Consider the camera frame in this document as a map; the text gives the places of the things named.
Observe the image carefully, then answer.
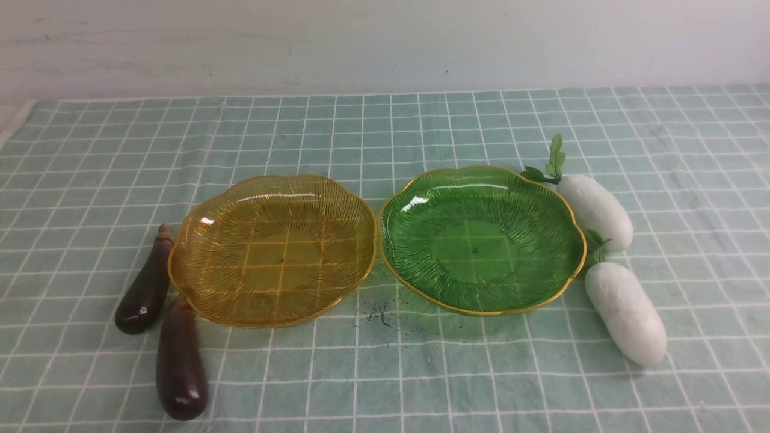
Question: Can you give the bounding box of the white radish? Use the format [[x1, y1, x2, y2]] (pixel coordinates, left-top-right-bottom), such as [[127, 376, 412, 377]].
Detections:
[[585, 230, 667, 367], [522, 134, 633, 253]]

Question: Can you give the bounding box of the dark purple eggplant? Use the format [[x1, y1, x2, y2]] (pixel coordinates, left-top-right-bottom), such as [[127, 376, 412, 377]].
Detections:
[[156, 298, 208, 421], [114, 224, 175, 335]]

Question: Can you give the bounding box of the green plastic plate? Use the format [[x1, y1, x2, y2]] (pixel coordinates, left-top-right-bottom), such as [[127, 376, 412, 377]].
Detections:
[[379, 165, 588, 317]]

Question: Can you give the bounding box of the amber plastic plate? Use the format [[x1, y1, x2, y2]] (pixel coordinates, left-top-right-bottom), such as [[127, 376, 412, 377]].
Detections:
[[167, 174, 379, 328]]

